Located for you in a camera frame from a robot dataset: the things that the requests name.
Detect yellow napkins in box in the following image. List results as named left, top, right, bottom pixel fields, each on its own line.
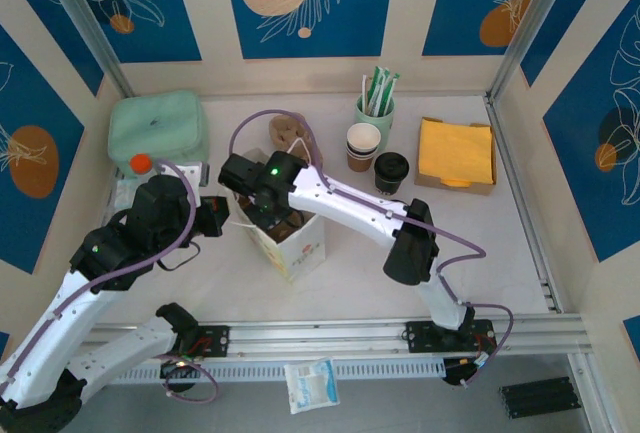
left=413, top=116, right=498, bottom=197

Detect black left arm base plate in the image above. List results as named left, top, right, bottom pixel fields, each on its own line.
left=149, top=323, right=232, bottom=360

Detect black plastic cup lid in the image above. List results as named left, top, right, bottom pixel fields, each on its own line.
left=373, top=151, right=410, bottom=185

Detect black ribbed block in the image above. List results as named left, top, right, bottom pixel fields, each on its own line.
left=498, top=376, right=584, bottom=422

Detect white paper takeout bag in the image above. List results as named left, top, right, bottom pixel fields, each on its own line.
left=227, top=145, right=329, bottom=284

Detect white slotted cable duct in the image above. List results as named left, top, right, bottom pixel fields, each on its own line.
left=119, top=358, right=446, bottom=385

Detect mint green straw holder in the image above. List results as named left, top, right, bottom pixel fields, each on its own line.
left=354, top=93, right=396, bottom=135

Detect mint green lunch bag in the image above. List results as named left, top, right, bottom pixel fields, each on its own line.
left=108, top=90, right=211, bottom=177

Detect thin black right gripper cable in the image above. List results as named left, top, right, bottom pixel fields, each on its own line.
left=279, top=210, right=307, bottom=230

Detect clear wipes packet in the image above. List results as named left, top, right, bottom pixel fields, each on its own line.
left=112, top=178, right=141, bottom=214

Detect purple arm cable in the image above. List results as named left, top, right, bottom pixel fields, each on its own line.
left=0, top=157, right=221, bottom=404
left=229, top=110, right=514, bottom=389

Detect aluminium frame post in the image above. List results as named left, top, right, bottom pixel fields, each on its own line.
left=487, top=0, right=586, bottom=102
left=37, top=0, right=135, bottom=99

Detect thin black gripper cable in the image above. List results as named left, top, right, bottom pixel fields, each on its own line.
left=154, top=240, right=201, bottom=273
left=279, top=210, right=307, bottom=230

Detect thin black left gripper cable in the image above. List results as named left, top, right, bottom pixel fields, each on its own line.
left=154, top=240, right=201, bottom=273

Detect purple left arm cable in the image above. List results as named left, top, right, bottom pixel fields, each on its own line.
left=0, top=157, right=221, bottom=404

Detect white and blue packet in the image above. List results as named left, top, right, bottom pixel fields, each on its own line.
left=283, top=356, right=341, bottom=415

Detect aluminium side rail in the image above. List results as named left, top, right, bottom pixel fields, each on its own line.
left=483, top=95, right=564, bottom=315

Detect long aluminium base rail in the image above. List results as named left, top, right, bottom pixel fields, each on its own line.
left=79, top=313, right=586, bottom=365

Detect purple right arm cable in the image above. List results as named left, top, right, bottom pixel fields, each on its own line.
left=229, top=110, right=514, bottom=389

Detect yellow napkin stack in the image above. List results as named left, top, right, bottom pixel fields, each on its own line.
left=418, top=118, right=496, bottom=189

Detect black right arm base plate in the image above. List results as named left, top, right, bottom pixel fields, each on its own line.
left=403, top=320, right=497, bottom=354

